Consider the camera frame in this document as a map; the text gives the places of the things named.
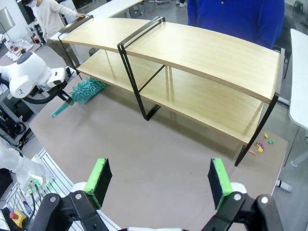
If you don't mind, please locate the wood shelf unit black frame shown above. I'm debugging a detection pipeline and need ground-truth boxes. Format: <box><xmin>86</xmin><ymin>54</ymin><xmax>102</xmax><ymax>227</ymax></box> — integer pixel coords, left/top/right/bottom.
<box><xmin>57</xmin><ymin>14</ymin><xmax>167</xmax><ymax>121</ymax></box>
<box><xmin>117</xmin><ymin>16</ymin><xmax>287</xmax><ymax>167</ymax></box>

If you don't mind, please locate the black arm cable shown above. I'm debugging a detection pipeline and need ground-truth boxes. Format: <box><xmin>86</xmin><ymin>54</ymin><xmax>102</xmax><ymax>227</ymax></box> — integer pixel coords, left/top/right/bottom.
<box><xmin>24</xmin><ymin>86</ymin><xmax>62</xmax><ymax>104</ymax></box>

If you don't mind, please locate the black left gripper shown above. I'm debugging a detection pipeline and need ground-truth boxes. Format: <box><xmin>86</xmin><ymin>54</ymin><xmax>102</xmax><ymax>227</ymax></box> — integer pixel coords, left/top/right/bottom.
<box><xmin>54</xmin><ymin>81</ymin><xmax>74</xmax><ymax>106</ymax></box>

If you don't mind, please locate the person in blue jacket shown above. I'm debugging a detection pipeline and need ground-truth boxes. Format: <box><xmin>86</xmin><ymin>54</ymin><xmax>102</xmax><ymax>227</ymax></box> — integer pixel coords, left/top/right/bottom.
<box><xmin>187</xmin><ymin>0</ymin><xmax>286</xmax><ymax>50</ymax></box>

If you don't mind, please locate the white table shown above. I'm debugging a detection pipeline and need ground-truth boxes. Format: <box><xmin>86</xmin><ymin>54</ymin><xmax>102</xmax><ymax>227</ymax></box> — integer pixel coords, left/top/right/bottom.
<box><xmin>287</xmin><ymin>28</ymin><xmax>308</xmax><ymax>169</ymax></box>
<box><xmin>88</xmin><ymin>0</ymin><xmax>145</xmax><ymax>19</ymax></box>

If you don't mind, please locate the grey cylindrical table foot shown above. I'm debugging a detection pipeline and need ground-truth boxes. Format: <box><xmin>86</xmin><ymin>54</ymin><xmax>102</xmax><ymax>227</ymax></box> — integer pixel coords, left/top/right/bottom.
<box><xmin>276</xmin><ymin>179</ymin><xmax>293</xmax><ymax>193</ymax></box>

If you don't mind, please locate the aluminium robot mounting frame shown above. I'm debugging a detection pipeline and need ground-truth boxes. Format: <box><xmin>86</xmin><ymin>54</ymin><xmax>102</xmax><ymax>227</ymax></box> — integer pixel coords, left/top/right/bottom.
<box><xmin>0</xmin><ymin>146</ymin><xmax>122</xmax><ymax>231</ymax></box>

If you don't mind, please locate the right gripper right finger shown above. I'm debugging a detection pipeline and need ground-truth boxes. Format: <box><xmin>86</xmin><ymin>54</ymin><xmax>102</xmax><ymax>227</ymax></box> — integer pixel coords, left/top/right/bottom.
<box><xmin>202</xmin><ymin>157</ymin><xmax>284</xmax><ymax>231</ymax></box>

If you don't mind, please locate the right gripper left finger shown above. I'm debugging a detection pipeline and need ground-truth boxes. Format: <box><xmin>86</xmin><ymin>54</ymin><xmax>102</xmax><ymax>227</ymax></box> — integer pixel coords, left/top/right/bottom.
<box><xmin>29</xmin><ymin>157</ymin><xmax>113</xmax><ymax>231</ymax></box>

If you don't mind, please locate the teal microfiber duster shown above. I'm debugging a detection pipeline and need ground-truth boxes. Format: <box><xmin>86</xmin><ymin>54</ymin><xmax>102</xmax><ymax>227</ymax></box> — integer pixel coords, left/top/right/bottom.
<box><xmin>50</xmin><ymin>77</ymin><xmax>110</xmax><ymax>119</ymax></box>

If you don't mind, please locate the cluttered white workbench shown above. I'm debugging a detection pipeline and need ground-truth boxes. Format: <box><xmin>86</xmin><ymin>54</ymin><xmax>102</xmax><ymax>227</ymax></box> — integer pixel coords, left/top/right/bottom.
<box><xmin>6</xmin><ymin>38</ymin><xmax>33</xmax><ymax>61</ymax></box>

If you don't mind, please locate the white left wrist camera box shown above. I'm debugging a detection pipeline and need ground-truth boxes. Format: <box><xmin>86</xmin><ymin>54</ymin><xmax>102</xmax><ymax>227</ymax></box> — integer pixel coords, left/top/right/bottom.
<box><xmin>47</xmin><ymin>68</ymin><xmax>66</xmax><ymax>88</ymax></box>

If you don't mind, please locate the bystander in beige top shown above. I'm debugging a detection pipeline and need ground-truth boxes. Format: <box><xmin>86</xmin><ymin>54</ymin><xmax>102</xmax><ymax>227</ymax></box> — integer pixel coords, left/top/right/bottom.
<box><xmin>25</xmin><ymin>0</ymin><xmax>86</xmax><ymax>73</ymax></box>

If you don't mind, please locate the yellow emergency stop button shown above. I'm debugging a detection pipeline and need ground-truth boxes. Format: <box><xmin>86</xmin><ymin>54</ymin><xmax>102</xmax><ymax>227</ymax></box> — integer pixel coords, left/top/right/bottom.
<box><xmin>9</xmin><ymin>209</ymin><xmax>27</xmax><ymax>229</ymax></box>

